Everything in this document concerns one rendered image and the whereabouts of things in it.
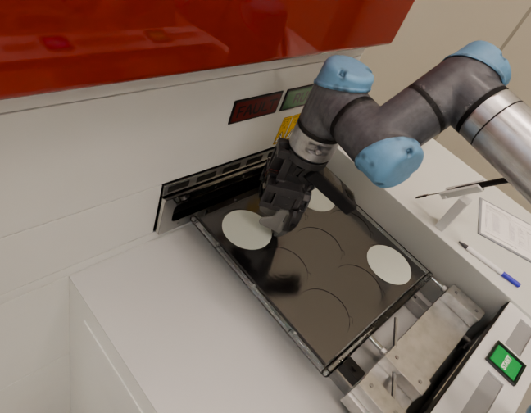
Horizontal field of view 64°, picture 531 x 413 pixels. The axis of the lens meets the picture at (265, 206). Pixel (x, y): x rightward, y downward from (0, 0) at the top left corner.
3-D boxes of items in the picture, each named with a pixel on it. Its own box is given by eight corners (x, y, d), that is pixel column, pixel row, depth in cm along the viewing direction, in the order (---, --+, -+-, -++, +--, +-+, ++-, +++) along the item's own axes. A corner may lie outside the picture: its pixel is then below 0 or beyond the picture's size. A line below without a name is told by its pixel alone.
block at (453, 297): (438, 297, 88) (447, 290, 86) (445, 290, 90) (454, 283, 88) (470, 328, 85) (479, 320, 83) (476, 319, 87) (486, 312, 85)
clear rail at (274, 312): (188, 220, 80) (189, 215, 79) (193, 217, 81) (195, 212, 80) (324, 380, 66) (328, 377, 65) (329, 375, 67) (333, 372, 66)
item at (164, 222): (152, 229, 81) (160, 195, 75) (301, 169, 109) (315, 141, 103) (158, 236, 80) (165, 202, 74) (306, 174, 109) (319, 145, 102)
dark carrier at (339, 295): (198, 219, 80) (199, 217, 80) (312, 170, 102) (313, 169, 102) (324, 365, 67) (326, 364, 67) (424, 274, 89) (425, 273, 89)
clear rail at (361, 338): (318, 373, 67) (321, 369, 66) (426, 273, 91) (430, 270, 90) (324, 380, 66) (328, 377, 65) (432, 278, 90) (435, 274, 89)
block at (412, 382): (376, 362, 72) (385, 355, 70) (387, 351, 75) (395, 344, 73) (412, 401, 69) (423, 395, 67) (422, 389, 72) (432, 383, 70)
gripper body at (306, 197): (257, 180, 78) (279, 128, 70) (301, 191, 80) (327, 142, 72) (256, 210, 73) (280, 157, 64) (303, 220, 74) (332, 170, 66)
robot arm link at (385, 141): (451, 120, 50) (393, 69, 55) (371, 177, 51) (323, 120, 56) (450, 153, 56) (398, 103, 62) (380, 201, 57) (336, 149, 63)
